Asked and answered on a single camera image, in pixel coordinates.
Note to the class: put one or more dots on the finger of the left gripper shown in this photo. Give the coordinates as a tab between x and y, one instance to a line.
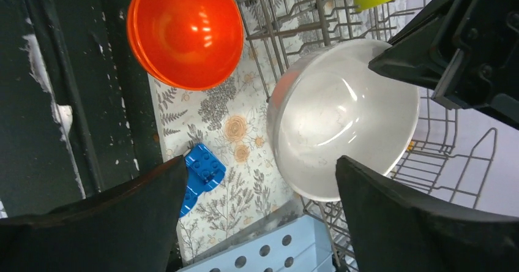
465	51

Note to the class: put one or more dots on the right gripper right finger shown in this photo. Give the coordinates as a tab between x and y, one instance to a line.
394	227

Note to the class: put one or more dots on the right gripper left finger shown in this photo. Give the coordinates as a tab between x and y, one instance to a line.
130	227

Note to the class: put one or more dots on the plain white bowl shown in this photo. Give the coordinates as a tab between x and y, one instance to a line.
329	104

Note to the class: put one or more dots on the orange bowl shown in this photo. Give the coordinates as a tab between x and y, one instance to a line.
190	44

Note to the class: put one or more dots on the blue toy car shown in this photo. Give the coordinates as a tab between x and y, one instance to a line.
205	171

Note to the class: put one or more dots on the light blue perforated board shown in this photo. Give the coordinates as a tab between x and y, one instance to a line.
301	245

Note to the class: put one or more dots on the floral patterned table mat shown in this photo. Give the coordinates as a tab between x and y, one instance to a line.
230	119

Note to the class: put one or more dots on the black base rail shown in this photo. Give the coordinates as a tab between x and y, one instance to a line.
77	116

